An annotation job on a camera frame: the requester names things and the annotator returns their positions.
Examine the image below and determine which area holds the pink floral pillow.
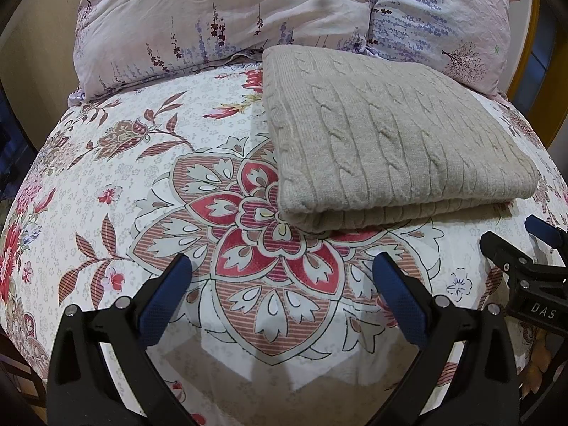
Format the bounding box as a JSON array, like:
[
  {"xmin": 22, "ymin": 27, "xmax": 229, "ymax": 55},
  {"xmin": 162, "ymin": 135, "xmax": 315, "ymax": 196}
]
[{"xmin": 73, "ymin": 0, "xmax": 522, "ymax": 103}]

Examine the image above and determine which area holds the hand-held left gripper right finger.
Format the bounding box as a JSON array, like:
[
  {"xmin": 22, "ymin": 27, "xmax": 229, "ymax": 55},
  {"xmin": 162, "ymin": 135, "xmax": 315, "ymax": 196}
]
[{"xmin": 368, "ymin": 252, "xmax": 520, "ymax": 426}]

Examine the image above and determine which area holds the dark wooden bed frame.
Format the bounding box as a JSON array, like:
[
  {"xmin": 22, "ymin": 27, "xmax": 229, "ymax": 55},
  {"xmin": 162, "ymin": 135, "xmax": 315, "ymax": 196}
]
[{"xmin": 0, "ymin": 333, "xmax": 47, "ymax": 426}]

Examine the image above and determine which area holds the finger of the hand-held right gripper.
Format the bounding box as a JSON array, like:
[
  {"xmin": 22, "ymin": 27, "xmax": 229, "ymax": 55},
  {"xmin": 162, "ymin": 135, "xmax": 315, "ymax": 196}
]
[
  {"xmin": 525, "ymin": 215, "xmax": 568, "ymax": 249},
  {"xmin": 480, "ymin": 231, "xmax": 568, "ymax": 294}
]

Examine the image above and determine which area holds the floral bed sheet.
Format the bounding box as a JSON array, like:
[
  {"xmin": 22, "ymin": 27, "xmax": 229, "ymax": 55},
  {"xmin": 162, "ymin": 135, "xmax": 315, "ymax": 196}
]
[{"xmin": 0, "ymin": 60, "xmax": 568, "ymax": 426}]

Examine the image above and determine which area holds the beige cable-knit sweater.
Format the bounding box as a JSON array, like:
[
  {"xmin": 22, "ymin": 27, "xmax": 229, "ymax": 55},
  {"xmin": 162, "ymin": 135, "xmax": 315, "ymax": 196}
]
[{"xmin": 262, "ymin": 45, "xmax": 540, "ymax": 234}]

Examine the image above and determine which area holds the yellow wooden frame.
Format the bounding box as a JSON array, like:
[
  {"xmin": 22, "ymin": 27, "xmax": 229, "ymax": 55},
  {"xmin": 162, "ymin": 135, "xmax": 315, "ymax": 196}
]
[{"xmin": 506, "ymin": 0, "xmax": 544, "ymax": 103}]

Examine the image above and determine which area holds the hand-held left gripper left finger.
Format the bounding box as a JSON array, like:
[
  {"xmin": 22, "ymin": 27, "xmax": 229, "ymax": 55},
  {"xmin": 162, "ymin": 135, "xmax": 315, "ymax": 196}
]
[{"xmin": 47, "ymin": 254, "xmax": 193, "ymax": 426}]

